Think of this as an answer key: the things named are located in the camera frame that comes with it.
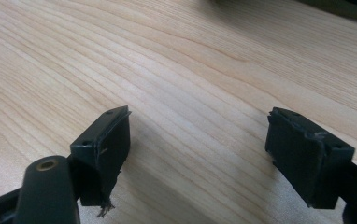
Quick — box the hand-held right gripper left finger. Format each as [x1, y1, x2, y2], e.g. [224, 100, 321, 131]
[69, 105, 133, 218]

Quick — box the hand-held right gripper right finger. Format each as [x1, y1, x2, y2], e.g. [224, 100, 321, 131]
[264, 106, 356, 210]

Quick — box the dark green object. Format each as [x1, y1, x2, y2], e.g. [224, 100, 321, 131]
[208, 0, 357, 23]

